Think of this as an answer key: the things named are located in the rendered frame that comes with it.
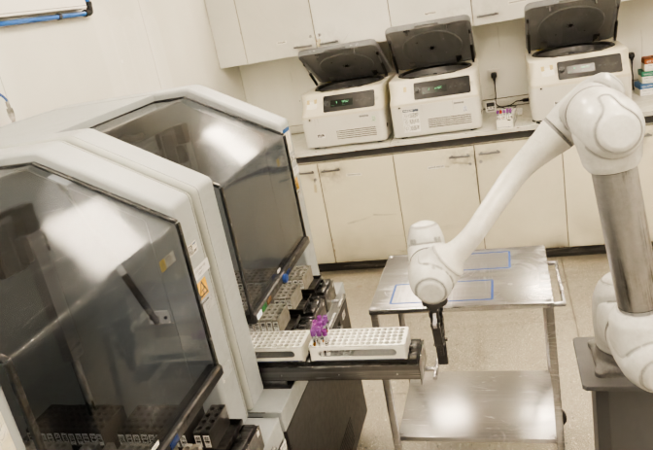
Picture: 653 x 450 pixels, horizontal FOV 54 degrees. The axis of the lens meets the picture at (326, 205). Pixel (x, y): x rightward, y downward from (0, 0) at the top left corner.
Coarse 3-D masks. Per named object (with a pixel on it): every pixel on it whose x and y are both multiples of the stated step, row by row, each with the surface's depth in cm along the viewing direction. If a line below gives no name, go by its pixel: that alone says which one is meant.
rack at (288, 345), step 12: (252, 336) 205; (264, 336) 204; (276, 336) 203; (288, 336) 200; (300, 336) 198; (264, 348) 196; (276, 348) 195; (288, 348) 194; (300, 348) 193; (264, 360) 197; (276, 360) 196; (288, 360) 195; (300, 360) 194
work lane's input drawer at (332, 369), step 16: (416, 352) 187; (272, 368) 196; (288, 368) 194; (304, 368) 193; (320, 368) 191; (336, 368) 190; (352, 368) 189; (368, 368) 187; (384, 368) 186; (400, 368) 184; (416, 368) 183; (432, 368) 189
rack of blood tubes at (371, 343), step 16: (336, 336) 195; (352, 336) 193; (368, 336) 192; (384, 336) 191; (400, 336) 189; (336, 352) 196; (352, 352) 194; (368, 352) 193; (384, 352) 192; (400, 352) 184
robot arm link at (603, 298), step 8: (608, 272) 180; (600, 280) 179; (608, 280) 175; (600, 288) 176; (608, 288) 174; (600, 296) 175; (608, 296) 173; (592, 304) 181; (600, 304) 175; (608, 304) 172; (592, 312) 182; (600, 312) 175; (608, 312) 171; (600, 320) 175; (600, 328) 176; (600, 336) 178; (600, 344) 181; (608, 352) 179
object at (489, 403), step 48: (384, 288) 230; (480, 288) 216; (528, 288) 210; (384, 384) 225; (432, 384) 260; (480, 384) 254; (528, 384) 249; (432, 432) 233; (480, 432) 228; (528, 432) 224
